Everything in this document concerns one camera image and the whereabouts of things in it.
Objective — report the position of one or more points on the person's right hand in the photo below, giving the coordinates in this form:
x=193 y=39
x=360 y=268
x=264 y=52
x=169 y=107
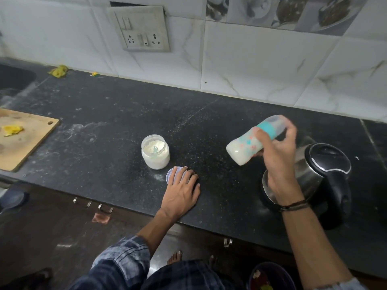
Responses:
x=281 y=169

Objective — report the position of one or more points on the person's left hand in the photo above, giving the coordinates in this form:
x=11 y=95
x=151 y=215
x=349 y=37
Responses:
x=180 y=197

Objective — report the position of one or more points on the lavender round jar lid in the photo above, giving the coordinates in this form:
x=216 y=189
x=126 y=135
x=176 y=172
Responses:
x=169 y=176

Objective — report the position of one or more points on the teal baby bottle cap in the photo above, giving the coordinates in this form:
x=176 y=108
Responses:
x=272 y=126

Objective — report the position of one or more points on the steel black electric kettle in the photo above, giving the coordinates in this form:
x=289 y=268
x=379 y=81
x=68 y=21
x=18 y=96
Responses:
x=323 y=178

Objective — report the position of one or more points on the glass jar of white powder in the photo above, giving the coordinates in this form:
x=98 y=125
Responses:
x=155 y=161

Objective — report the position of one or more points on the clear baby bottle teal print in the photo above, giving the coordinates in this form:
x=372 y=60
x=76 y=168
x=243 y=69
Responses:
x=242 y=149

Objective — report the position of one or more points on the teal measuring scoop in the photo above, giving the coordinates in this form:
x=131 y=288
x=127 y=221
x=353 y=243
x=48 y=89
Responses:
x=155 y=149

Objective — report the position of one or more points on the person's right forearm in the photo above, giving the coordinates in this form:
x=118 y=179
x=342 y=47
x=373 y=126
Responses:
x=314 y=247

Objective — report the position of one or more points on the person's left forearm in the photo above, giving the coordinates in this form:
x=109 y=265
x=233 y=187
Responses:
x=157 y=234

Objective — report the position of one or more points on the person's left foot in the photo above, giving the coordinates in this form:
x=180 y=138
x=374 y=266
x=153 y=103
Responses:
x=174 y=258

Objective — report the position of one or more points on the person's foot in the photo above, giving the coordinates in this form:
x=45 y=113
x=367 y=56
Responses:
x=174 y=258
x=213 y=262

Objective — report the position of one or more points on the person's right foot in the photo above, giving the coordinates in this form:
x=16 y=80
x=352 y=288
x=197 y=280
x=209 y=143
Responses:
x=213 y=262

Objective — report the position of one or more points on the black wrist bands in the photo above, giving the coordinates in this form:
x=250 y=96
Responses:
x=294 y=205

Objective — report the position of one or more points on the blue plaid shirt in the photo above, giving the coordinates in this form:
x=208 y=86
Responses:
x=127 y=262

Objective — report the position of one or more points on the purple waste bin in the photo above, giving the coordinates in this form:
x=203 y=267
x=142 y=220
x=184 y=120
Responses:
x=275 y=276

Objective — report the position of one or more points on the small yellow green scrap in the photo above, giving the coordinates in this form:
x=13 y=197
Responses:
x=94 y=74

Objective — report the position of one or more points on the wooden cutting board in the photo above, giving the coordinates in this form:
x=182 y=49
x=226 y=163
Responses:
x=27 y=141

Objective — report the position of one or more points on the clear blue round lid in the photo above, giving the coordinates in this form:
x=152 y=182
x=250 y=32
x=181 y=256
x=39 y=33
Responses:
x=12 y=199

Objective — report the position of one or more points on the crumpled yellow cloth scrap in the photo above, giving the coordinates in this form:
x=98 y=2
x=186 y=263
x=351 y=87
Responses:
x=58 y=71

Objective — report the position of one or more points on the yellow peel scrap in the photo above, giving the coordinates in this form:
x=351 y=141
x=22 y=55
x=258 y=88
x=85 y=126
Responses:
x=12 y=130

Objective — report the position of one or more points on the black kitchen sink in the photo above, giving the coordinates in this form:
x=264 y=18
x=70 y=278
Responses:
x=15 y=79

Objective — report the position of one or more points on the grey wall switch socket plate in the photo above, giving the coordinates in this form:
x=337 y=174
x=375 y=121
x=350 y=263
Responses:
x=140 y=27

